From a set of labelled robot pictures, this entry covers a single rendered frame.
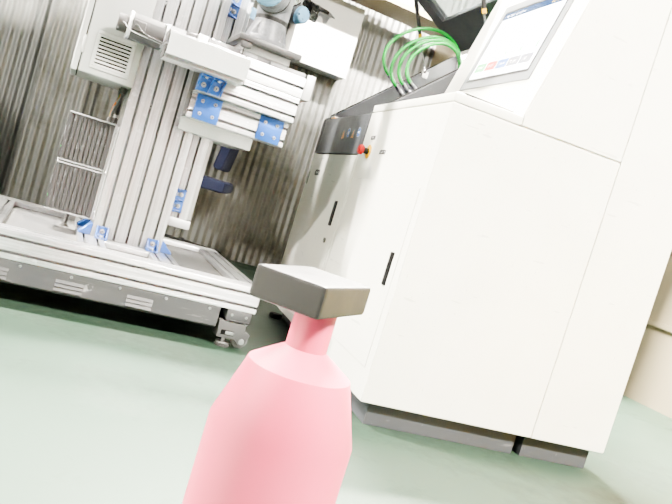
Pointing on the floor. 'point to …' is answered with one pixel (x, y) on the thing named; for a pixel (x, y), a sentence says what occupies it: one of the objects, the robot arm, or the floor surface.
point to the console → (486, 230)
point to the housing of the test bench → (613, 287)
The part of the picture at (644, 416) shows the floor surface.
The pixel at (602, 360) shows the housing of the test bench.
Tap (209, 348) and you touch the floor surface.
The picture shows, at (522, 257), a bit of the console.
